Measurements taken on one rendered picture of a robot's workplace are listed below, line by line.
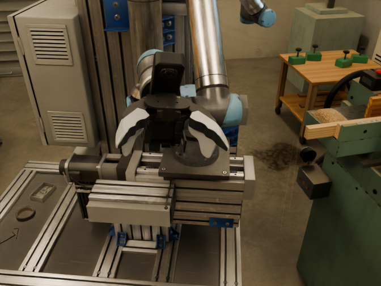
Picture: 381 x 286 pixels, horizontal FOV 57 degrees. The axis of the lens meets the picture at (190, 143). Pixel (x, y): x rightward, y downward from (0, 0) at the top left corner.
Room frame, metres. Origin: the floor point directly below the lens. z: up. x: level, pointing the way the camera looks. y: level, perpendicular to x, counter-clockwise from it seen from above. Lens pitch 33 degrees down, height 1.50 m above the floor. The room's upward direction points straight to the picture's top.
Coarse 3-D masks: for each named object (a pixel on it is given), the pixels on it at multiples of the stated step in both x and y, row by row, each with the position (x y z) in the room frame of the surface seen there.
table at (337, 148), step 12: (336, 108) 1.13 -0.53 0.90; (348, 108) 1.13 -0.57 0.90; (360, 108) 1.13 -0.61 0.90; (312, 120) 1.06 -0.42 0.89; (324, 144) 0.97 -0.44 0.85; (336, 144) 0.92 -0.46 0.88; (348, 144) 0.92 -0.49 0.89; (360, 144) 0.93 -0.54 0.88; (372, 144) 0.94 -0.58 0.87; (336, 156) 0.91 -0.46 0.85
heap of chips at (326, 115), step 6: (324, 108) 1.10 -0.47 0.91; (330, 108) 1.08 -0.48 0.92; (318, 114) 1.07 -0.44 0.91; (324, 114) 1.05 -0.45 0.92; (330, 114) 1.04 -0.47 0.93; (336, 114) 1.03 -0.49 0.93; (324, 120) 1.02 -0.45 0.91; (330, 120) 1.01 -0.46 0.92; (336, 120) 1.01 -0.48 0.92; (342, 120) 1.01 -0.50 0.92
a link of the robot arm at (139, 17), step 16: (128, 0) 0.92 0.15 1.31; (144, 0) 0.90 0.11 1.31; (160, 0) 0.93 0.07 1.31; (144, 16) 0.90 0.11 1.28; (160, 16) 0.93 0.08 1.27; (144, 32) 0.90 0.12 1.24; (160, 32) 0.93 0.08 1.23; (144, 48) 0.90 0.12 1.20; (160, 48) 0.92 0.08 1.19; (128, 96) 0.94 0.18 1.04
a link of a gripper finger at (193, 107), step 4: (192, 104) 0.50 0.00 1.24; (196, 104) 0.51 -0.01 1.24; (188, 108) 0.49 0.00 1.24; (192, 108) 0.49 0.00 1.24; (196, 108) 0.49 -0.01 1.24; (200, 108) 0.49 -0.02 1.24; (204, 108) 0.50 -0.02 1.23; (184, 112) 0.49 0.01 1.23; (188, 112) 0.49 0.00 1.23; (204, 112) 0.48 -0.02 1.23; (208, 112) 0.48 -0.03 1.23; (188, 116) 0.49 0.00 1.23; (208, 116) 0.47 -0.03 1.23; (212, 116) 0.47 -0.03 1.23; (216, 120) 0.46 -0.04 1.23
